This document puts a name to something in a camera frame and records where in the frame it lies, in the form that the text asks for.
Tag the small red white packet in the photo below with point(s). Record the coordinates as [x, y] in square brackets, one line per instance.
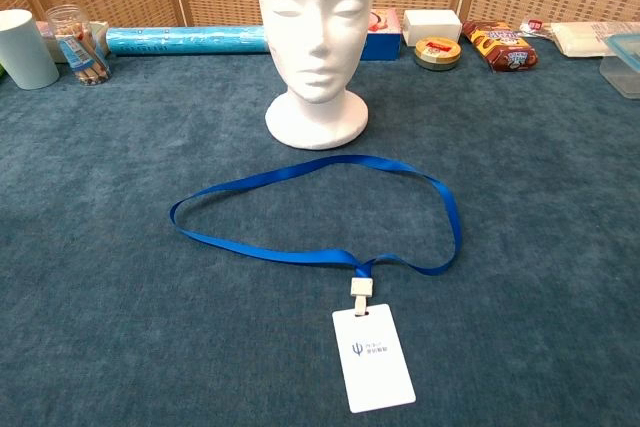
[535, 26]

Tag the brown cookie packet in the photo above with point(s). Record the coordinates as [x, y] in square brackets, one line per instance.
[505, 47]

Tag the clear container blue lid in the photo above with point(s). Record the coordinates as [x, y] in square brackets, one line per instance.
[622, 72]

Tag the light blue paper cup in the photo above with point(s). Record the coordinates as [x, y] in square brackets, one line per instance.
[25, 52]

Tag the round yellow tin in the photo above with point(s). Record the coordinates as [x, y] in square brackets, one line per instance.
[437, 54]

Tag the small white box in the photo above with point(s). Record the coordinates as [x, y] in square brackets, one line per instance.
[432, 24]

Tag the blue pink cookie box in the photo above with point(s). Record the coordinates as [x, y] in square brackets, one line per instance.
[385, 42]

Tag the blue cling film roll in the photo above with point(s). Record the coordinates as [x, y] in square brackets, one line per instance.
[185, 40]

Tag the dark blue tablecloth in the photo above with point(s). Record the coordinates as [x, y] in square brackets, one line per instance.
[150, 322]

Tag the clear jar biscuit sticks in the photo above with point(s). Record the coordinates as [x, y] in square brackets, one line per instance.
[80, 47]

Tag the white foam mannequin head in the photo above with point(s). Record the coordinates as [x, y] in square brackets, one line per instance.
[315, 47]

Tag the white wipes packet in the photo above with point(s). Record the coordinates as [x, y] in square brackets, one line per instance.
[575, 37]

